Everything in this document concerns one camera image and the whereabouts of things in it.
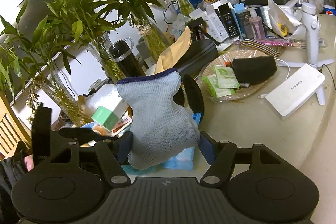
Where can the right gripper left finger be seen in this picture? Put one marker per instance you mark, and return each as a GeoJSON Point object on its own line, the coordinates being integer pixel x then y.
{"type": "Point", "coordinates": [111, 155]}

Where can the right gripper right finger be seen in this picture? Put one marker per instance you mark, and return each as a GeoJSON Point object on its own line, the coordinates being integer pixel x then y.
{"type": "Point", "coordinates": [220, 157]}

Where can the blue plastic wipes pack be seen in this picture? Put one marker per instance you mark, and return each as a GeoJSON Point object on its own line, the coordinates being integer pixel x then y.
{"type": "Point", "coordinates": [181, 161]}

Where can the blue white knit glove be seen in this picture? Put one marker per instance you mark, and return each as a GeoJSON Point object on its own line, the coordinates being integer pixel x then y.
{"type": "Point", "coordinates": [161, 128]}

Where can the person left hand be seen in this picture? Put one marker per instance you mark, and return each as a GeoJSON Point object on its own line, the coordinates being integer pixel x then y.
{"type": "Point", "coordinates": [29, 162]}

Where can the wooden chair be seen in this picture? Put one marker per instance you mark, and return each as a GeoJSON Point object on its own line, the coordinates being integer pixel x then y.
{"type": "Point", "coordinates": [12, 130]}

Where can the glass plate dish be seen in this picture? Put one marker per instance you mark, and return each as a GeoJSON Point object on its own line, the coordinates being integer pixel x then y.
{"type": "Point", "coordinates": [226, 59]}

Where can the green packets on plate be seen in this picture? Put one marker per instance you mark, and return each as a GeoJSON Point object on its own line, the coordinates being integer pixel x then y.
{"type": "Point", "coordinates": [222, 82]}

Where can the green white carton box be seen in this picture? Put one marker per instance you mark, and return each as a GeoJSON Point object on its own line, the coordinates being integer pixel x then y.
{"type": "Point", "coordinates": [109, 108]}

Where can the bamboo plant glass vase left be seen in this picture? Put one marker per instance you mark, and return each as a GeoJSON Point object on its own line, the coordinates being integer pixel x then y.
{"type": "Point", "coordinates": [32, 60]}

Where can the bamboo plant glass vase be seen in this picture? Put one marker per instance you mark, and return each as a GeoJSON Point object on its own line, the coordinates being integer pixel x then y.
{"type": "Point", "coordinates": [32, 60]}
{"type": "Point", "coordinates": [85, 22]}

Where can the white power bank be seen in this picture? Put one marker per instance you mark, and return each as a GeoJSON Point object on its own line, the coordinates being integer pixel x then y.
{"type": "Point", "coordinates": [296, 90]}

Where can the black foam sponge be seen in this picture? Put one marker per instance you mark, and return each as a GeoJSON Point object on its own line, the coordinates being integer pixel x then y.
{"type": "Point", "coordinates": [254, 70]}

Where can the black zip case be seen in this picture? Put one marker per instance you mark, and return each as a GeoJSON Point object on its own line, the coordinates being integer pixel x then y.
{"type": "Point", "coordinates": [199, 54]}

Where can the brown paper envelope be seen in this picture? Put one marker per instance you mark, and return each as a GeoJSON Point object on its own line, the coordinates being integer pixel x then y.
{"type": "Point", "coordinates": [170, 56]}

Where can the black thermos bottle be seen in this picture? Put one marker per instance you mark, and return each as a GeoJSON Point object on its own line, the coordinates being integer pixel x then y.
{"type": "Point", "coordinates": [125, 59]}

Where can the pink hand sanitizer bottle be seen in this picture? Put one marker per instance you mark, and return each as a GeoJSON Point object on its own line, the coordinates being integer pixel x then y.
{"type": "Point", "coordinates": [257, 24]}

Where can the bamboo plant glass vase middle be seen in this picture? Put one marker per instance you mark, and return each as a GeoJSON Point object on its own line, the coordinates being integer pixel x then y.
{"type": "Point", "coordinates": [85, 22]}

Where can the pepsi bottle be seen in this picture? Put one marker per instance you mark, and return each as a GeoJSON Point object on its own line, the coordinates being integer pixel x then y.
{"type": "Point", "coordinates": [329, 7]}

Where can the white gimbal stabilizer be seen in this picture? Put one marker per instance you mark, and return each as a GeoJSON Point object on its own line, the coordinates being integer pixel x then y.
{"type": "Point", "coordinates": [312, 25]}

